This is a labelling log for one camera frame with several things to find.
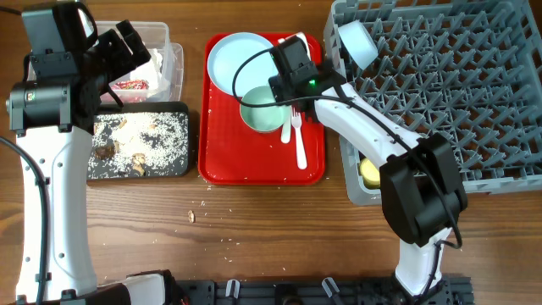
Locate white napkin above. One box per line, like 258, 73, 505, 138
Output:
130, 48, 163, 90

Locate red snack wrapper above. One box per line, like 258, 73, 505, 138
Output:
112, 80, 149, 90

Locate light blue plate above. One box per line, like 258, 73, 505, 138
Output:
207, 32, 278, 97

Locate green bowl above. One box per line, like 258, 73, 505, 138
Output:
240, 86, 290, 133

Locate cream plastic spoon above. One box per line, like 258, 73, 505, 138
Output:
280, 106, 292, 144

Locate light blue bowl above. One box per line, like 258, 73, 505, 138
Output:
338, 20, 379, 69

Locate yellow plastic cup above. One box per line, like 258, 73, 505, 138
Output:
359, 158, 380, 189

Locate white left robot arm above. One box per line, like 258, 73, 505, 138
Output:
6, 1, 183, 305

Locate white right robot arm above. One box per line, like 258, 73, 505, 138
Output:
265, 36, 467, 304

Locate black waste tray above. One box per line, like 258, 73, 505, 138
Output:
86, 100, 191, 181

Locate grey dishwasher rack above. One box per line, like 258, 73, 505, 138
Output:
324, 0, 541, 194

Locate clear plastic bin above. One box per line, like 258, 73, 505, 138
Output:
110, 21, 184, 103

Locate food scraps with rice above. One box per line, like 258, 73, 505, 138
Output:
88, 111, 190, 178

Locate red plastic tray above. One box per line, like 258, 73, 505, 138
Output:
196, 31, 326, 186

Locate cream plastic fork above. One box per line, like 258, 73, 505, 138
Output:
291, 109, 307, 169

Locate brown food crumb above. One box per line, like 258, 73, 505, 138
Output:
188, 210, 196, 223

